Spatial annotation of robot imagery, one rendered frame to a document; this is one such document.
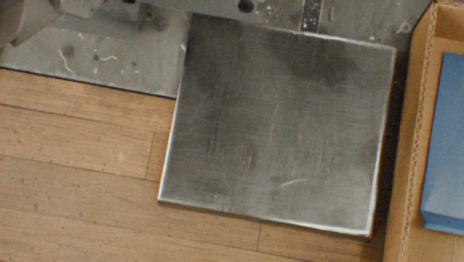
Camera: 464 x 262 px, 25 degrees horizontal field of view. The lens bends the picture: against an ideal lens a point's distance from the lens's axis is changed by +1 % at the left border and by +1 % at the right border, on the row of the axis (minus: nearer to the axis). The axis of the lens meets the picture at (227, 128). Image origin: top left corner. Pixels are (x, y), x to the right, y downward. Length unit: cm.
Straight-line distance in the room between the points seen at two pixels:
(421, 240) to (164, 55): 26
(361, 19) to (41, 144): 29
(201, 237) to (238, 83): 13
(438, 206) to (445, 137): 6
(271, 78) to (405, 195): 15
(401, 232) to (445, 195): 9
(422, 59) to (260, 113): 13
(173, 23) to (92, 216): 17
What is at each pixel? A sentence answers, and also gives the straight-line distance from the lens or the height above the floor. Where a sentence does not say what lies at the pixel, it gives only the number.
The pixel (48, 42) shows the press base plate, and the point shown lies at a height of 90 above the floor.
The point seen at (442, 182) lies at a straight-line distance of 85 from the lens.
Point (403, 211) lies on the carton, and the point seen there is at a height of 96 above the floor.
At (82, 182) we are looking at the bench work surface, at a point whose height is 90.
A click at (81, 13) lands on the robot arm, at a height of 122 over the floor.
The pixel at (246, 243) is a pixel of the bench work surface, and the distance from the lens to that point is 83.
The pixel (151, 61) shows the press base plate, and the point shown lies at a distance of 86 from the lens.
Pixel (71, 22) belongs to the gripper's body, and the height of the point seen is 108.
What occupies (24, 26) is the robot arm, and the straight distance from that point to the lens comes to 51.
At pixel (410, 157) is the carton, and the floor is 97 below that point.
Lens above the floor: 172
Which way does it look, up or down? 75 degrees down
